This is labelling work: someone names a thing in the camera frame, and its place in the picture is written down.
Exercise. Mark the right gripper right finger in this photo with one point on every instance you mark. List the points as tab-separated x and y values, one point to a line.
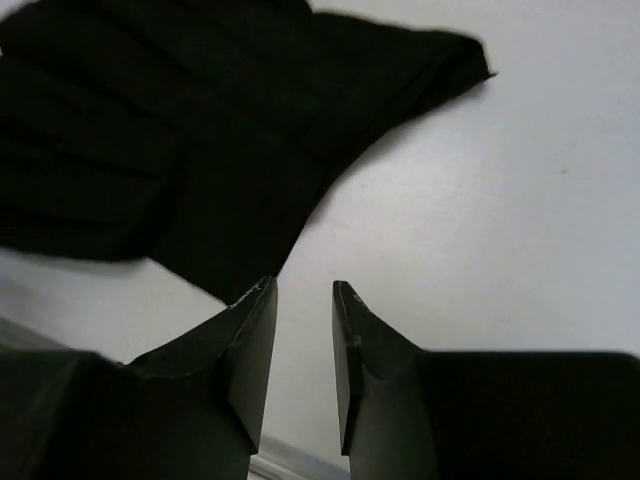
410	413

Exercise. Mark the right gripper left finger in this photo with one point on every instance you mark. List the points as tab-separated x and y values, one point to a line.
192	408

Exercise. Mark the black pleated skirt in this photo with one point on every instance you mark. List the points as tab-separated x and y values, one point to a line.
200	134

